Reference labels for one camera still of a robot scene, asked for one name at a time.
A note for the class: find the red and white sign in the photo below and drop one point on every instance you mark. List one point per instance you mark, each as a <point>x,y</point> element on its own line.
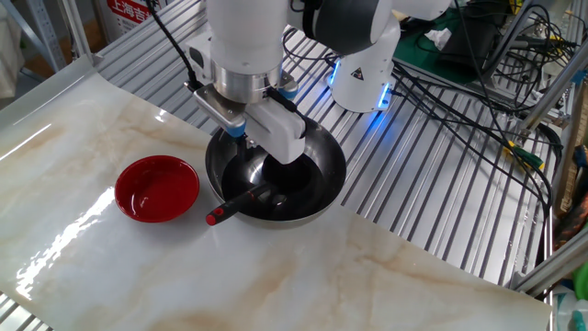
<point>131,11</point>

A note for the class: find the black box device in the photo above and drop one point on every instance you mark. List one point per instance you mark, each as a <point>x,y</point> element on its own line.
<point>473,41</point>

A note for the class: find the silver wrist camera blue cap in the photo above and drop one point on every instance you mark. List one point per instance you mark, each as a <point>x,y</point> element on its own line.
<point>216,110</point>

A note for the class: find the black ladle with red end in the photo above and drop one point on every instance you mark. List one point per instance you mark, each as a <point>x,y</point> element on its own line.
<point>239,202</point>

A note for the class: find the green plastic object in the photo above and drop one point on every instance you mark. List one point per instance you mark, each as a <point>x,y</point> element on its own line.
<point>581,280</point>

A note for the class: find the green yellow screwdriver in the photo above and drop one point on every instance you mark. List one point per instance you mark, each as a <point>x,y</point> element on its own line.
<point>526,156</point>

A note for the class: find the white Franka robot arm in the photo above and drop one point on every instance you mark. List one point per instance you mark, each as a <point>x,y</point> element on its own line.
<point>248,27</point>

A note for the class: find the green mat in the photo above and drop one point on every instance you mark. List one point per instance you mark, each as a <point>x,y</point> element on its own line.
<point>413,64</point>

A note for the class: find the crumpled white paper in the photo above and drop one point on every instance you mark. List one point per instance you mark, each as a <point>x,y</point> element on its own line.
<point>438,39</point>

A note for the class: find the marble pattern table mat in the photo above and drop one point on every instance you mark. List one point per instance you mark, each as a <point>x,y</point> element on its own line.
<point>275,276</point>

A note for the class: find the stainless steel bowl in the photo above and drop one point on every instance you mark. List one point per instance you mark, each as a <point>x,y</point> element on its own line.
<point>216,156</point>

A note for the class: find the red plastic bowl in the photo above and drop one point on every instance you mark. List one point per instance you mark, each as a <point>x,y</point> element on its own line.
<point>156,188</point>

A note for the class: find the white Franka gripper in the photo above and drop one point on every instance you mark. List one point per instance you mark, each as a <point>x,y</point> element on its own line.
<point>280,138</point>

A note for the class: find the grey perforated shelf upright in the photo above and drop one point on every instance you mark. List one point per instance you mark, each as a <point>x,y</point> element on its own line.
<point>46,32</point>

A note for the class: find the aluminium frame beam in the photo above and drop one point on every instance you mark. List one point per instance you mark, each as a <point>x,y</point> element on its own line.
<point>551,269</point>
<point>551,92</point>

